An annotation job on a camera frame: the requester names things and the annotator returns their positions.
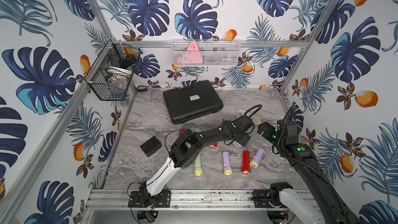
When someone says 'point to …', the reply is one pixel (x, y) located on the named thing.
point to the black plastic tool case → (190, 102)
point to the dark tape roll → (142, 88)
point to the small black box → (151, 146)
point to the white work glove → (256, 120)
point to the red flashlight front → (246, 166)
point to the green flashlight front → (198, 169)
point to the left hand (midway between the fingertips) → (243, 135)
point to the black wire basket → (109, 78)
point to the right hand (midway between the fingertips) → (266, 128)
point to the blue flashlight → (237, 144)
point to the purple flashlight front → (227, 169)
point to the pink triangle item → (192, 55)
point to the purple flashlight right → (255, 162)
